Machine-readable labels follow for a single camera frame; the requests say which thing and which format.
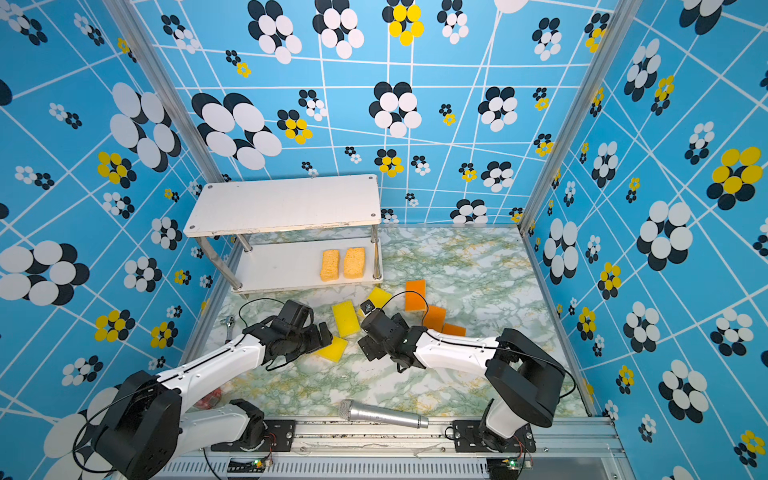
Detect yellow sponge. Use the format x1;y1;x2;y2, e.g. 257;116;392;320
367;287;393;308
316;336;348;363
332;300;361;338

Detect tan porous sponge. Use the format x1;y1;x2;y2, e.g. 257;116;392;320
343;247;366;280
320;249;340;282

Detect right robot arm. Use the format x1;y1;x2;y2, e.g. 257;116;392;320
358;308;569;452

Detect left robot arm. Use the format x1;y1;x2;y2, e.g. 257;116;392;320
90;301;333;479

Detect white two-tier shelf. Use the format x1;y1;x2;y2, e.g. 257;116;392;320
183;174;383;295

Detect yellow sponge back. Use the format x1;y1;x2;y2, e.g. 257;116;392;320
367;287;393;308

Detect orange sponge back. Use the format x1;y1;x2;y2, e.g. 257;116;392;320
405;280;428;312

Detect orange sponge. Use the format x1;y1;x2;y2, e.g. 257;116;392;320
405;280;428;312
422;305;447;332
441;323;467;337

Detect orange sponge middle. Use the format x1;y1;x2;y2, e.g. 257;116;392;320
422;305;447;332

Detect orange sponge front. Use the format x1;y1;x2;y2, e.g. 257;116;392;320
441;323;467;337

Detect silver microphone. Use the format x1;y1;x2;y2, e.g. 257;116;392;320
339;399;429;429

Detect red soda can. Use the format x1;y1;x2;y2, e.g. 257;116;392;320
196;388;222;410

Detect green circuit board left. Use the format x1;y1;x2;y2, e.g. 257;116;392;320
227;458;273;474

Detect circuit board right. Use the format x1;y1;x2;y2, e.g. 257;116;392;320
486;458;527;479

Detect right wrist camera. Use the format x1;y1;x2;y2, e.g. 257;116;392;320
360;299;376;316

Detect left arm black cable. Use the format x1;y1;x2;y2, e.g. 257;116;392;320
238;297;289;328

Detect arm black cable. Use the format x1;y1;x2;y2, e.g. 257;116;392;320
238;297;289;328
380;290;431;319

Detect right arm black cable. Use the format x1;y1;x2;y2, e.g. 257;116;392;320
380;290;431;319

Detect red handled wrench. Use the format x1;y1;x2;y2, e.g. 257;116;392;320
225;316;235;343

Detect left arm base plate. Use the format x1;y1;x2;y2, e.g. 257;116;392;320
210;419;297;453

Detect aluminium front rail frame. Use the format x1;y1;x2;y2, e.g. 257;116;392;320
157;417;637;479

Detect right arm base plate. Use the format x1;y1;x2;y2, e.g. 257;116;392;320
444;420;537;456

